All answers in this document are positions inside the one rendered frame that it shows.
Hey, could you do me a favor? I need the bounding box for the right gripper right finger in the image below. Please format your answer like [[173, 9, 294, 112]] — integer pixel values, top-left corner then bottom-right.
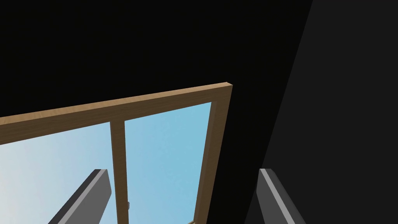
[[256, 168, 307, 224]]

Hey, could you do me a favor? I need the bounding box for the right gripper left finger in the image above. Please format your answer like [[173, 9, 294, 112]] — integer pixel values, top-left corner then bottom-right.
[[47, 169, 112, 224]]

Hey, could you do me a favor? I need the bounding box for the wooden framed window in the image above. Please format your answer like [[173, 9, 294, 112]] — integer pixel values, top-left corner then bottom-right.
[[0, 82, 234, 224]]

